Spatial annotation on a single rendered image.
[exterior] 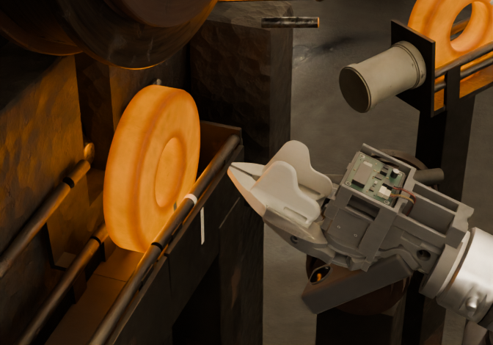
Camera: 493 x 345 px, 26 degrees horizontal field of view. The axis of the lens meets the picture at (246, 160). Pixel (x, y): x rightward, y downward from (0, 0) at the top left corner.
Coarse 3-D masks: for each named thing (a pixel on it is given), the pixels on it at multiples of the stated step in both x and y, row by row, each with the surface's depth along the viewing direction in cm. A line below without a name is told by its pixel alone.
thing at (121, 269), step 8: (120, 248) 103; (112, 256) 102; (120, 256) 102; (128, 256) 102; (136, 256) 102; (104, 264) 101; (112, 264) 101; (120, 264) 101; (128, 264) 101; (136, 264) 101; (96, 272) 100; (104, 272) 100; (112, 272) 100; (120, 272) 100; (128, 272) 100
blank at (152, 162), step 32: (160, 96) 96; (128, 128) 93; (160, 128) 95; (192, 128) 103; (128, 160) 92; (160, 160) 103; (192, 160) 105; (128, 192) 93; (160, 192) 102; (128, 224) 94; (160, 224) 100
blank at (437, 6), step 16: (432, 0) 127; (448, 0) 127; (464, 0) 129; (480, 0) 131; (416, 16) 128; (432, 16) 127; (448, 16) 128; (480, 16) 134; (432, 32) 128; (448, 32) 130; (464, 32) 136; (480, 32) 135; (448, 48) 131; (464, 48) 134; (464, 80) 136
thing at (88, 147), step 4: (84, 136) 102; (84, 140) 101; (88, 140) 102; (84, 144) 101; (88, 144) 101; (92, 144) 102; (84, 148) 101; (88, 148) 102; (92, 148) 102; (84, 152) 101; (88, 152) 102; (92, 152) 103; (84, 156) 101; (88, 156) 102; (92, 156) 103; (88, 160) 102; (92, 160) 103
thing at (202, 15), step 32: (0, 0) 72; (32, 0) 71; (64, 0) 69; (96, 0) 73; (32, 32) 77; (64, 32) 75; (96, 32) 74; (128, 32) 79; (160, 32) 84; (192, 32) 91; (128, 64) 80
